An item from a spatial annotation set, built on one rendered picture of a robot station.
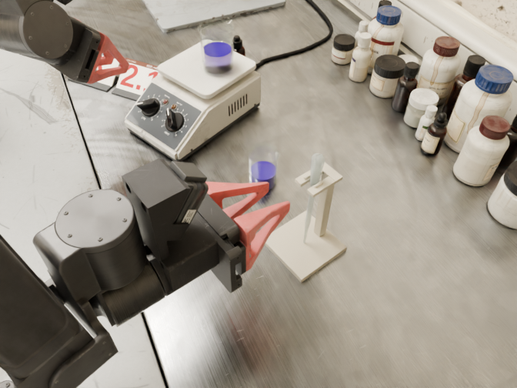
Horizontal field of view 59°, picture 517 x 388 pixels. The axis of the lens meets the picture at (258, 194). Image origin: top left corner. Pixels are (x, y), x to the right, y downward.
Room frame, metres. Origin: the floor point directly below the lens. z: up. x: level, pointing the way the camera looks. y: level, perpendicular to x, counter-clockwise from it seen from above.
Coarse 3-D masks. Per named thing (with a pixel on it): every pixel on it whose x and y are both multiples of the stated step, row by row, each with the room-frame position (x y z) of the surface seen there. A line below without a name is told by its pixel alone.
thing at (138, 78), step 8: (128, 72) 0.72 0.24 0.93; (136, 72) 0.72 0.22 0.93; (144, 72) 0.71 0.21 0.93; (152, 72) 0.71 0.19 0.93; (120, 80) 0.71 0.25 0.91; (128, 80) 0.71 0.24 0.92; (136, 80) 0.71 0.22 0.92; (144, 80) 0.70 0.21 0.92; (136, 88) 0.70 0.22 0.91; (144, 88) 0.69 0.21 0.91
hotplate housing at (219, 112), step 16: (160, 80) 0.63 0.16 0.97; (240, 80) 0.63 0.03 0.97; (256, 80) 0.64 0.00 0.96; (192, 96) 0.59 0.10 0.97; (224, 96) 0.59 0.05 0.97; (240, 96) 0.61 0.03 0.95; (256, 96) 0.64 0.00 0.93; (128, 112) 0.59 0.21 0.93; (208, 112) 0.56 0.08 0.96; (224, 112) 0.58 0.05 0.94; (240, 112) 0.61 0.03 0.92; (128, 128) 0.58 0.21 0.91; (192, 128) 0.54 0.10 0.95; (208, 128) 0.56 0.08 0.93; (224, 128) 0.59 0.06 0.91; (160, 144) 0.53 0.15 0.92; (192, 144) 0.53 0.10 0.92; (176, 160) 0.51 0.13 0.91
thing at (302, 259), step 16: (304, 176) 0.36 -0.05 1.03; (336, 176) 0.36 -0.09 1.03; (320, 192) 0.34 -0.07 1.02; (320, 208) 0.37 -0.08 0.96; (288, 224) 0.39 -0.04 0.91; (304, 224) 0.39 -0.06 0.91; (320, 224) 0.37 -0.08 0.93; (272, 240) 0.36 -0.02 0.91; (288, 240) 0.36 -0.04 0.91; (320, 240) 0.36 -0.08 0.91; (336, 240) 0.36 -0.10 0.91; (288, 256) 0.33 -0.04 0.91; (304, 256) 0.33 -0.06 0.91; (320, 256) 0.33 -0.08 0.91; (336, 256) 0.34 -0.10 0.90; (304, 272) 0.31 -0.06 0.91
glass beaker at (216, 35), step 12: (204, 24) 0.66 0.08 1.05; (216, 24) 0.66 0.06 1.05; (228, 24) 0.66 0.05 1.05; (204, 36) 0.62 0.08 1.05; (216, 36) 0.66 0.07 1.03; (228, 36) 0.63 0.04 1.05; (204, 48) 0.62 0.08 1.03; (216, 48) 0.62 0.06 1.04; (228, 48) 0.62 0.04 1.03; (204, 60) 0.63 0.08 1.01; (216, 60) 0.62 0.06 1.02; (228, 60) 0.62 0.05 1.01; (216, 72) 0.62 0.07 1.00; (228, 72) 0.62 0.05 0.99
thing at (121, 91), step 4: (120, 76) 0.72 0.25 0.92; (116, 88) 0.70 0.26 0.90; (120, 88) 0.70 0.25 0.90; (124, 88) 0.70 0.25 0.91; (128, 88) 0.70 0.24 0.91; (112, 92) 0.69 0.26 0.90; (116, 92) 0.69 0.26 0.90; (120, 92) 0.69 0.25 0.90; (124, 92) 0.69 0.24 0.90; (128, 92) 0.69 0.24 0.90; (132, 92) 0.69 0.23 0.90; (136, 92) 0.69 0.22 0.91; (140, 92) 0.69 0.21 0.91; (124, 96) 0.68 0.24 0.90; (128, 96) 0.68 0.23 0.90; (132, 96) 0.68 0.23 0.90; (136, 96) 0.68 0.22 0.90; (136, 100) 0.67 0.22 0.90
